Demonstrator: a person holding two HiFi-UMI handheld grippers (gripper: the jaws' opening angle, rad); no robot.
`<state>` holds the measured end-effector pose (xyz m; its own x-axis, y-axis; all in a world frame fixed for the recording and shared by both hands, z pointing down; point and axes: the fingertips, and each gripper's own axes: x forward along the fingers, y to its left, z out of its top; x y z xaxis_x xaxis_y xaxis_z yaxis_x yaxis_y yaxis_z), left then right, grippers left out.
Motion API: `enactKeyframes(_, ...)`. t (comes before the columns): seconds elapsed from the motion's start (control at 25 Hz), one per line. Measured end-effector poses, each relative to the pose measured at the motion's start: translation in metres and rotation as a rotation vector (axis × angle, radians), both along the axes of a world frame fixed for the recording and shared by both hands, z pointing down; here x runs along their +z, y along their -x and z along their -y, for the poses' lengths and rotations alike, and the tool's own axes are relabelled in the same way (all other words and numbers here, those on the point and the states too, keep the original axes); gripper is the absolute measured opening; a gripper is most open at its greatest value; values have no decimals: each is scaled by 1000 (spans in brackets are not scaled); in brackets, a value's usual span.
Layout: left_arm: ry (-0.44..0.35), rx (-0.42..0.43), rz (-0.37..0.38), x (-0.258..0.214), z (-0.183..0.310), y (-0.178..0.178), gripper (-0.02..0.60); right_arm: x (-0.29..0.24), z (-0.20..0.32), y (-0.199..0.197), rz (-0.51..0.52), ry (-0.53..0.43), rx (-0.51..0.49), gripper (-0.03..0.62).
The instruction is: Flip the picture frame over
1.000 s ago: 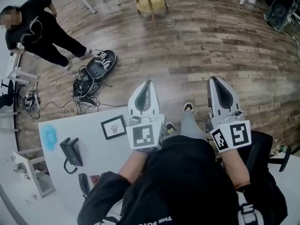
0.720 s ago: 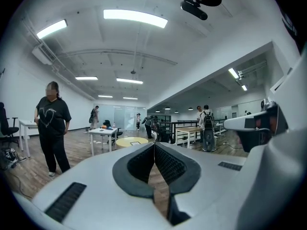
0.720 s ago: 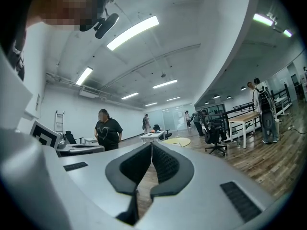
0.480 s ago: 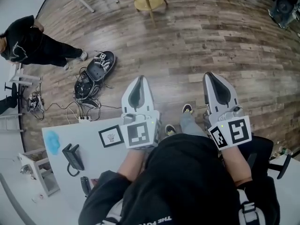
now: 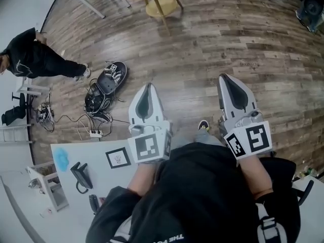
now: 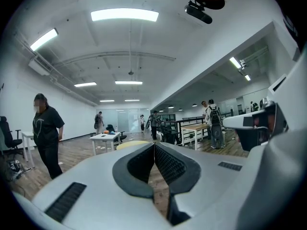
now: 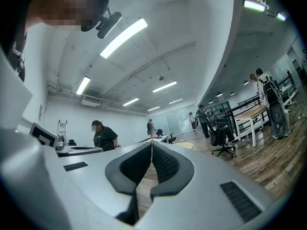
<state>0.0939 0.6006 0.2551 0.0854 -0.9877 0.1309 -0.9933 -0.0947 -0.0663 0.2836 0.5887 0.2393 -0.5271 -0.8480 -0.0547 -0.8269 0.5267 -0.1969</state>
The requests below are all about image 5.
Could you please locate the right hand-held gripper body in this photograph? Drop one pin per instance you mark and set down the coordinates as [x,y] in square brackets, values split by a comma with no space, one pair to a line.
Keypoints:
[255,138]

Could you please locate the black stool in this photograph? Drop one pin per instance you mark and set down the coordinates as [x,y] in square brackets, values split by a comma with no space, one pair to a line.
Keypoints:
[22,101]

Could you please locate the person's left forearm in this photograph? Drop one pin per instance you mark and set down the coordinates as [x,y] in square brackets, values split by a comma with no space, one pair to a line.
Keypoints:
[144,178]

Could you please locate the blue cloth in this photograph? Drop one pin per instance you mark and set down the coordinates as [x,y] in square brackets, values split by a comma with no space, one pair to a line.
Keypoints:
[61,158]

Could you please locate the green plastic bottle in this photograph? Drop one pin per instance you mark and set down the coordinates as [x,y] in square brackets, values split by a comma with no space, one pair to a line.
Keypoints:
[310,171]

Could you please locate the black bag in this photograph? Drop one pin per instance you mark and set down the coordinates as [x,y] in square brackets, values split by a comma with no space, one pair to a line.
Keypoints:
[12,114]

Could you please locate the person's right forearm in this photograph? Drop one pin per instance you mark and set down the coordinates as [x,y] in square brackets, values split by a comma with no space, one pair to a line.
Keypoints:
[255,176]

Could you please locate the person's right shoe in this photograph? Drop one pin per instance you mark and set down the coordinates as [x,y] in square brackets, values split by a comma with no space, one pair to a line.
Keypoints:
[203,125]

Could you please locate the small framed picture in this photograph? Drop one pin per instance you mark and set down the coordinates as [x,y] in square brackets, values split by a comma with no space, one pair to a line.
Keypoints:
[118,158]

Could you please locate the white metal stand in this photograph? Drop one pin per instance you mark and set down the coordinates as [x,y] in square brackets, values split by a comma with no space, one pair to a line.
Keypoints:
[25,85]

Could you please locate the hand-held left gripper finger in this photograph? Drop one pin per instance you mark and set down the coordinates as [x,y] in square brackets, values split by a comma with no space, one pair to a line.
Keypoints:
[158,107]
[133,110]

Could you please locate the person's black top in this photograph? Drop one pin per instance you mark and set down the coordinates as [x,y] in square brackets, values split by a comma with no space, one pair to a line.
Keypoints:
[197,199]

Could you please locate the open black equipment case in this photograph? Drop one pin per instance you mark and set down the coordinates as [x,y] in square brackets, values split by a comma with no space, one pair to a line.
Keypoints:
[106,85]

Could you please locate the white power strip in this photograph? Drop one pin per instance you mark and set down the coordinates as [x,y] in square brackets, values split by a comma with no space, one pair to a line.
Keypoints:
[96,133]

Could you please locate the white desk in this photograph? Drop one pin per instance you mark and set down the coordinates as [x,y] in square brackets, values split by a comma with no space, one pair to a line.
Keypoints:
[76,211]

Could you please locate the white rack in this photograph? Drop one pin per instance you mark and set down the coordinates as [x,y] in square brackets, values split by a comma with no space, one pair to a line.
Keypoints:
[12,133]

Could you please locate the white shelf unit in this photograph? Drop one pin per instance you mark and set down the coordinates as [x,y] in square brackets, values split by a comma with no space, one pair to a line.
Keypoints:
[54,191]

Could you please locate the person's grey trousers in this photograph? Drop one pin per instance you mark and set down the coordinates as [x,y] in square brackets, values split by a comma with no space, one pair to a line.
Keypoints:
[202,137]

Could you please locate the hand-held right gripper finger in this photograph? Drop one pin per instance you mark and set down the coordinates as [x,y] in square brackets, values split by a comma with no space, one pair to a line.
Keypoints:
[223,95]
[249,97]

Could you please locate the black handheld device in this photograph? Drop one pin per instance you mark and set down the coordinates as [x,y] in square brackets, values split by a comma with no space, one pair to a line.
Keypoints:
[93,204]

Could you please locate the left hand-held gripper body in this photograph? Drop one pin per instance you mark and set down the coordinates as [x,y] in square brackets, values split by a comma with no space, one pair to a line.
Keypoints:
[148,148]

